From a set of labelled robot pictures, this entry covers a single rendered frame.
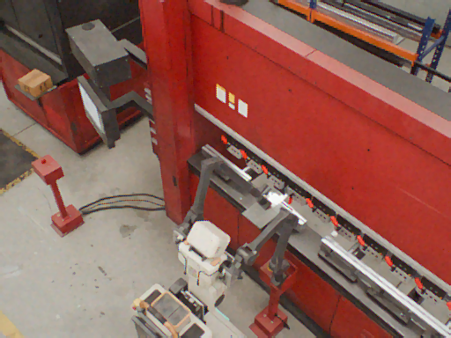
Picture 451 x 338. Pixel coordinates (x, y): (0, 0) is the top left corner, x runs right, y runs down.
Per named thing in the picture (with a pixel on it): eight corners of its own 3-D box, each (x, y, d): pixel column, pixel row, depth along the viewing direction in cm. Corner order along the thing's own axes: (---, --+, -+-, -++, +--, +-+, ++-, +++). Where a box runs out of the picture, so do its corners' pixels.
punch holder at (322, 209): (309, 211, 345) (312, 195, 333) (317, 204, 349) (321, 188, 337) (327, 224, 337) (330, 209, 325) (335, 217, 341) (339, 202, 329)
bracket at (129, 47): (99, 58, 385) (97, 50, 380) (126, 46, 397) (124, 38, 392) (131, 83, 365) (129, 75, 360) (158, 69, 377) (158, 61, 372)
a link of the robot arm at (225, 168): (209, 161, 330) (217, 167, 321) (214, 154, 330) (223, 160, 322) (249, 194, 356) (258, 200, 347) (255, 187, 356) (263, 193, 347)
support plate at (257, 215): (241, 214, 367) (241, 213, 366) (267, 194, 379) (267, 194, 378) (260, 229, 358) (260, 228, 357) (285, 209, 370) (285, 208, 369)
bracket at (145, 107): (109, 109, 421) (107, 103, 416) (134, 96, 432) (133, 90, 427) (139, 134, 401) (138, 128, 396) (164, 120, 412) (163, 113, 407)
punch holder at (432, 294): (414, 290, 305) (422, 275, 293) (422, 282, 309) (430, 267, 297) (437, 308, 297) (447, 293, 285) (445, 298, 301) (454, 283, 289)
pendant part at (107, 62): (87, 121, 417) (64, 28, 355) (116, 111, 426) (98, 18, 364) (114, 160, 387) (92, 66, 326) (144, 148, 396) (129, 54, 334)
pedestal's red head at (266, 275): (258, 277, 370) (260, 263, 357) (274, 264, 377) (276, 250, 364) (279, 296, 360) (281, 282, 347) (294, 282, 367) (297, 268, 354)
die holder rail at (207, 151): (202, 156, 422) (201, 147, 415) (207, 152, 425) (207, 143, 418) (245, 189, 397) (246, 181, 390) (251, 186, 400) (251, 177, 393)
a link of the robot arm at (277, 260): (282, 210, 328) (294, 219, 321) (288, 209, 332) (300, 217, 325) (264, 267, 344) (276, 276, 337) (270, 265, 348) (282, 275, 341)
